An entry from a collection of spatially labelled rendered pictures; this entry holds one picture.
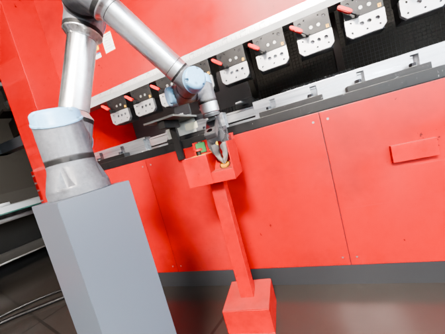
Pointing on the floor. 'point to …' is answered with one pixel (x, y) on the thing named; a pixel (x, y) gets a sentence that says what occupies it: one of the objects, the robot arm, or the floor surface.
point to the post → (336, 45)
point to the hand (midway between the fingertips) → (223, 161)
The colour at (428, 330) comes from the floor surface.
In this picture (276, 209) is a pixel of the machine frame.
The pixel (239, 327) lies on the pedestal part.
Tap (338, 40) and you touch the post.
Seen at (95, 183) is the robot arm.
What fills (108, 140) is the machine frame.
